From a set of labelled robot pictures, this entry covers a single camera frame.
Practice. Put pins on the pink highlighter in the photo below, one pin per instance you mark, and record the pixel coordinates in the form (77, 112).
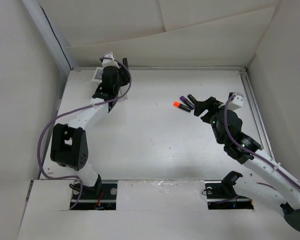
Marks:
(192, 98)

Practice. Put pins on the orange highlighter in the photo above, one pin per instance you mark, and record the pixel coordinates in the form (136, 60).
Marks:
(182, 106)

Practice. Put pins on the clear jar of paper clips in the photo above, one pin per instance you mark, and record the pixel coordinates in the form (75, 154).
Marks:
(99, 74)

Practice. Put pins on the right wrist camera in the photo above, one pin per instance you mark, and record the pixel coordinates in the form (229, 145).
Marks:
(237, 101)

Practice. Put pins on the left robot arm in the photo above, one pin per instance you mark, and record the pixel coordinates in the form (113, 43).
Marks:
(69, 145)

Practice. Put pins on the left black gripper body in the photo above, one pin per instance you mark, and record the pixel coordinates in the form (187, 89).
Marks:
(123, 80)

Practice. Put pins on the purple highlighter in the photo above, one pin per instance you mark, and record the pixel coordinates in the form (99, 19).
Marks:
(187, 102)

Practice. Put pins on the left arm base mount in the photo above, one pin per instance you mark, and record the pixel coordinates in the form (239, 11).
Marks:
(104, 200)

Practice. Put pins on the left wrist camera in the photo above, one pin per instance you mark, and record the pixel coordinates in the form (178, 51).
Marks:
(108, 60)

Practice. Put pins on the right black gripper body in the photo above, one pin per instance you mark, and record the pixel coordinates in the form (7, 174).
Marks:
(214, 119)

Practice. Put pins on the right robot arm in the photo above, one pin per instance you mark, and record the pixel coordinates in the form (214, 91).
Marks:
(281, 192)

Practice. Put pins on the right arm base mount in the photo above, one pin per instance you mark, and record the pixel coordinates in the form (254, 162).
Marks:
(220, 194)

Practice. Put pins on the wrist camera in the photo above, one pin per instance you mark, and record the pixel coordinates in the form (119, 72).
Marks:
(108, 60)
(237, 101)

